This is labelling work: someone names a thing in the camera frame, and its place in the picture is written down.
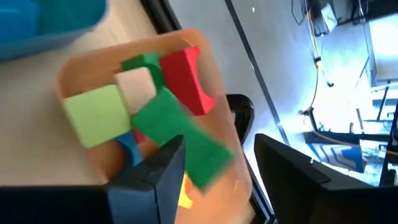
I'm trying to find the blue wooden arch block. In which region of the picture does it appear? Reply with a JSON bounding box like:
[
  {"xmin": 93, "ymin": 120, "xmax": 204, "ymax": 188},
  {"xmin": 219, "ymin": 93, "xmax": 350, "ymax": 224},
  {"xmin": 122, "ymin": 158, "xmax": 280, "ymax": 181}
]
[{"xmin": 114, "ymin": 130, "xmax": 146, "ymax": 167}]

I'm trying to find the blue floor sign stand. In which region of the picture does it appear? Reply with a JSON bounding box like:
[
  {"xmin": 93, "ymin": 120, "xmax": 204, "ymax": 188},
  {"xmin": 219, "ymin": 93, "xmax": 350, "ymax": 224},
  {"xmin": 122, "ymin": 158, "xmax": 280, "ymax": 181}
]
[{"xmin": 306, "ymin": 132, "xmax": 367, "ymax": 174}]

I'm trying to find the yellow wooden arch block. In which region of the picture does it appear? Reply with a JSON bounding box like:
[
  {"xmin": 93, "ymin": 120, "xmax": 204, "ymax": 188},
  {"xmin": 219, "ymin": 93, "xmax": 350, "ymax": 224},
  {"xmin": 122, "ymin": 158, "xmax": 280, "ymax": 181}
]
[{"xmin": 177, "ymin": 172, "xmax": 194, "ymax": 210}]

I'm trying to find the light green arch block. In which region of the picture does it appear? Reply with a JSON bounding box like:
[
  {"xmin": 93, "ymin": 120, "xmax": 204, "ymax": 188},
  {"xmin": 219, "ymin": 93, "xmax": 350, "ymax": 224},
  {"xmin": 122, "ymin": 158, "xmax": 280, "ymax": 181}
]
[{"xmin": 62, "ymin": 83, "xmax": 132, "ymax": 149}]

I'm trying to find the red wooden arch block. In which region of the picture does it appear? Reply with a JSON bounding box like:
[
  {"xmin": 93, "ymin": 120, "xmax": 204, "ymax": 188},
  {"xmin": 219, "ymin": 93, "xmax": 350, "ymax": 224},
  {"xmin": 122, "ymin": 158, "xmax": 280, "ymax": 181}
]
[
  {"xmin": 159, "ymin": 45, "xmax": 217, "ymax": 116},
  {"xmin": 132, "ymin": 128, "xmax": 149, "ymax": 144}
]

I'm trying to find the green wooden arch block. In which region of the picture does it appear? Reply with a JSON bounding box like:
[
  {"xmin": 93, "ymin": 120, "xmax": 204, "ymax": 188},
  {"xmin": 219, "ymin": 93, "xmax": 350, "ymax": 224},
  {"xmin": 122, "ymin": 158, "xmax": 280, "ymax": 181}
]
[{"xmin": 121, "ymin": 52, "xmax": 167, "ymax": 93}]

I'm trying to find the teal plastic bin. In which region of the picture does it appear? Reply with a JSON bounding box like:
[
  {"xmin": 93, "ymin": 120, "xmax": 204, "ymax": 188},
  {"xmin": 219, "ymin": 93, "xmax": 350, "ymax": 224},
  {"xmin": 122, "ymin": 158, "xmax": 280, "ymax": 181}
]
[{"xmin": 0, "ymin": 0, "xmax": 109, "ymax": 62}]

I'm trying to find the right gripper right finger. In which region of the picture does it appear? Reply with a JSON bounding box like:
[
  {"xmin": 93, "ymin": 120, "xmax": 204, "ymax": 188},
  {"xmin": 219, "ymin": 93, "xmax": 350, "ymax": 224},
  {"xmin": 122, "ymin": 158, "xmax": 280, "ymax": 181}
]
[{"xmin": 254, "ymin": 133, "xmax": 398, "ymax": 224}]

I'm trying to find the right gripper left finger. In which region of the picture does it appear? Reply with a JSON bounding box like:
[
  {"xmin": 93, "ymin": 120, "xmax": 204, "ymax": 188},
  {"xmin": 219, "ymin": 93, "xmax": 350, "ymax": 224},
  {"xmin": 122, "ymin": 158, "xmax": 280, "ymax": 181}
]
[{"xmin": 107, "ymin": 134, "xmax": 187, "ymax": 224}]

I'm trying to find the translucent orange plastic bin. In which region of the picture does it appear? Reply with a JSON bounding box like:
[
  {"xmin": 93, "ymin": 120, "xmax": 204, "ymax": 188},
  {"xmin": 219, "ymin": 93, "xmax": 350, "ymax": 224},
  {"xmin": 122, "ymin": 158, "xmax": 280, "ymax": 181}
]
[{"xmin": 55, "ymin": 27, "xmax": 259, "ymax": 224}]

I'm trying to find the cream cable with black clip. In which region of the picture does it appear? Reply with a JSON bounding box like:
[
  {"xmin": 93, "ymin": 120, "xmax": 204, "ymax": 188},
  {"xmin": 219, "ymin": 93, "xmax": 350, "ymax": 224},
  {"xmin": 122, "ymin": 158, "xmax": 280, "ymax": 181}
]
[{"xmin": 304, "ymin": 0, "xmax": 335, "ymax": 114}]

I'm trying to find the natural wooden arch block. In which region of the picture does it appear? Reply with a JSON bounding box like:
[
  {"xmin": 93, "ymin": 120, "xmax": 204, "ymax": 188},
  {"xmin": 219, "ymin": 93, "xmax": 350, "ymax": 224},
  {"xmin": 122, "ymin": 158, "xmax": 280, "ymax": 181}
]
[{"xmin": 115, "ymin": 67, "xmax": 157, "ymax": 115}]

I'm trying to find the green rectangular wooden block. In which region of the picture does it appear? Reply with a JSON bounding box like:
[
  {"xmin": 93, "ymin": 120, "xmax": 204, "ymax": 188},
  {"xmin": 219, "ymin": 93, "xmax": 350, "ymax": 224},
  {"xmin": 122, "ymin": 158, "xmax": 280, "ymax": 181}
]
[{"xmin": 130, "ymin": 88, "xmax": 236, "ymax": 191}]

